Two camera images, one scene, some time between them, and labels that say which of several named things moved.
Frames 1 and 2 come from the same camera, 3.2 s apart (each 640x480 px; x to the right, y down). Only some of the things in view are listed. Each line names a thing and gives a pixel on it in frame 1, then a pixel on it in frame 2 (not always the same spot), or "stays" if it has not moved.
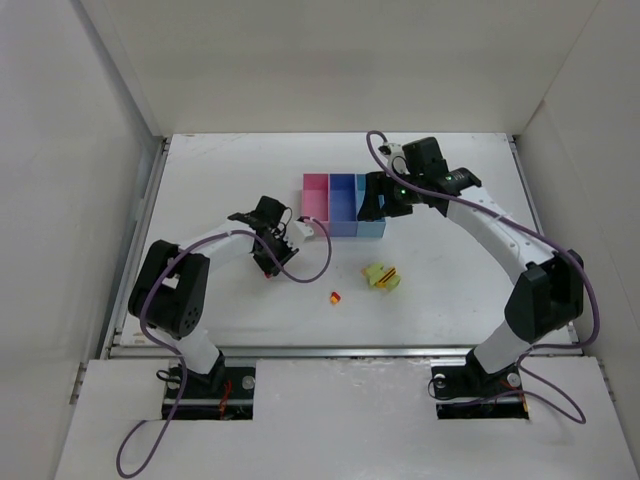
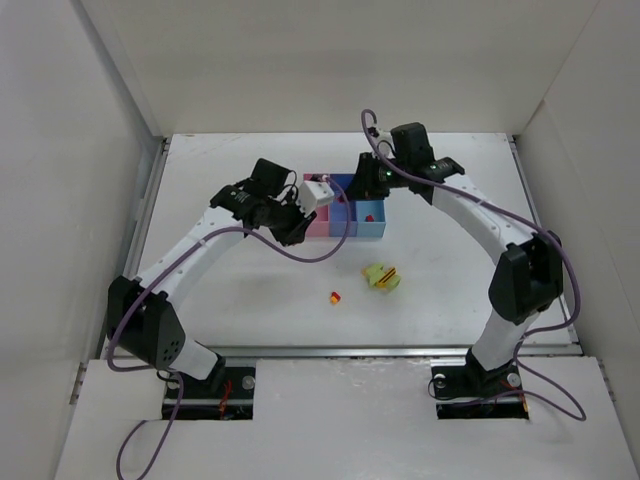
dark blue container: [342, 205] stays
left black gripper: [275, 255] -> [291, 226]
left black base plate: [226, 393] stays
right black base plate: [472, 392] stays
